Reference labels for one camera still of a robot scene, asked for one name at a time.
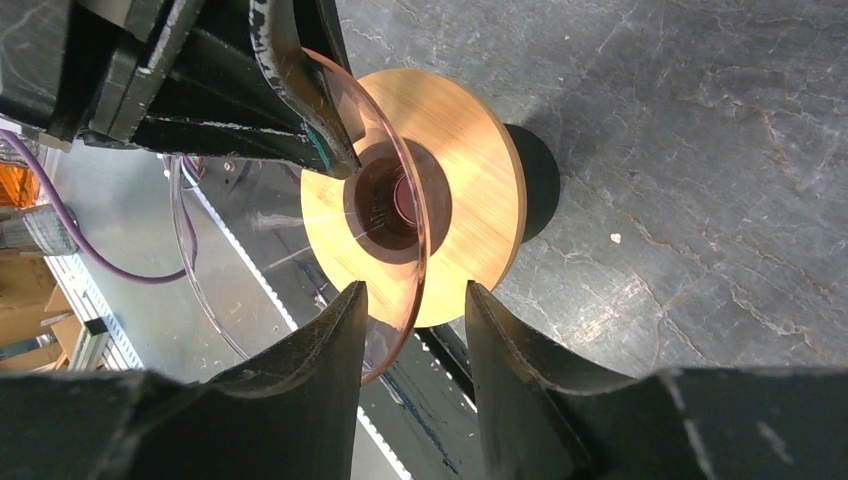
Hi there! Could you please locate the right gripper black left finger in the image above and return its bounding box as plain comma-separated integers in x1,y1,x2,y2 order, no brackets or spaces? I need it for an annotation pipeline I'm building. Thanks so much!
119,281,367,479

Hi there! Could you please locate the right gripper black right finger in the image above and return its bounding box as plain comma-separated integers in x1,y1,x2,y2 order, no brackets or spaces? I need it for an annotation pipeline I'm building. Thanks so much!
465,281,663,479

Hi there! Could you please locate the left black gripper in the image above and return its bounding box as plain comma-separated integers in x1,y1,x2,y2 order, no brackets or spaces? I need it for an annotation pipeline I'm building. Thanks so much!
1,1,360,179

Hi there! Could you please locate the wooden ring stand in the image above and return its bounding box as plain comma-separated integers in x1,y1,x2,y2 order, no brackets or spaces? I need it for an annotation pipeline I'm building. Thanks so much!
300,68,527,328

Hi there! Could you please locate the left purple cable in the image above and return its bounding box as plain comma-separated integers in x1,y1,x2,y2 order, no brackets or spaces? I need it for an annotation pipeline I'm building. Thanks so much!
0,129,200,286

